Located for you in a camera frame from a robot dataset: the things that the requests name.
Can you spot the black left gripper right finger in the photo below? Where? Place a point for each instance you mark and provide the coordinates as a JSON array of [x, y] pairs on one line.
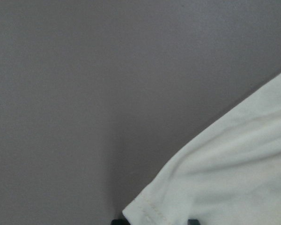
[[193, 222]]

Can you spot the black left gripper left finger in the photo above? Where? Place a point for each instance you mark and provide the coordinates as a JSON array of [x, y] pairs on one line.
[[119, 222]]

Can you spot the beige long-sleeve printed shirt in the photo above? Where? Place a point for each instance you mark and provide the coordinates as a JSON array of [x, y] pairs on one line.
[[229, 174]]

